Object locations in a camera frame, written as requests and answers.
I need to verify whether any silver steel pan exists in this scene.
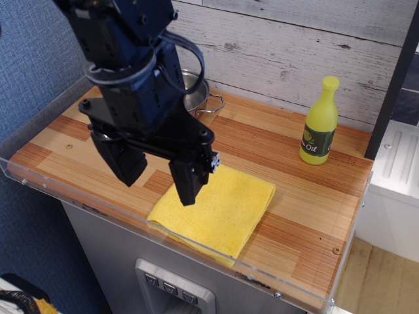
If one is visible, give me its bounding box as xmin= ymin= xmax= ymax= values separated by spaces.
xmin=182 ymin=69 xmax=225 ymax=119

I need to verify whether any silver dispenser button panel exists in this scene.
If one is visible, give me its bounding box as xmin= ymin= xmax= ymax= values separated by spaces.
xmin=135 ymin=258 xmax=217 ymax=313

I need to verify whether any white toy sink unit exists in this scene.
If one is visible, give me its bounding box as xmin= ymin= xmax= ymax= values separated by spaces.
xmin=355 ymin=120 xmax=418 ymax=262

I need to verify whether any yellow olive oil bottle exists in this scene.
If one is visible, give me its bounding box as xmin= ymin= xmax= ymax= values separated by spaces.
xmin=299 ymin=76 xmax=340 ymax=165

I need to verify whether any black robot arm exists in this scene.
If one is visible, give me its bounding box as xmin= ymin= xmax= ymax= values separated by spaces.
xmin=56 ymin=1 xmax=219 ymax=206

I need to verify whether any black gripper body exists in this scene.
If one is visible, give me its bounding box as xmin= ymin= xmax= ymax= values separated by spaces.
xmin=79 ymin=42 xmax=219 ymax=173

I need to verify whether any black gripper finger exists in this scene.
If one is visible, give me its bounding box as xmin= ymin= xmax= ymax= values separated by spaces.
xmin=169 ymin=160 xmax=210 ymax=206
xmin=91 ymin=132 xmax=147 ymax=186

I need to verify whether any black and yellow object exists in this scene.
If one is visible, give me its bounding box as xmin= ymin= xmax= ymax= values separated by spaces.
xmin=1 ymin=273 xmax=60 ymax=313

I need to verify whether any black vertical post right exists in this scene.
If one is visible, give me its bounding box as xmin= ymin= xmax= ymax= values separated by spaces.
xmin=364 ymin=0 xmax=419 ymax=161

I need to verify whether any clear acrylic guard rail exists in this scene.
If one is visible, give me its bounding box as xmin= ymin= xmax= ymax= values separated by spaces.
xmin=1 ymin=81 xmax=373 ymax=313

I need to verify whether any yellow folded cloth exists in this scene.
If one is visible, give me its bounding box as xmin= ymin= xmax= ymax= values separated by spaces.
xmin=147 ymin=165 xmax=276 ymax=268

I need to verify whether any grey toy fridge cabinet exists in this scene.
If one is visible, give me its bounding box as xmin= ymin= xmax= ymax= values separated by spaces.
xmin=63 ymin=203 xmax=303 ymax=313

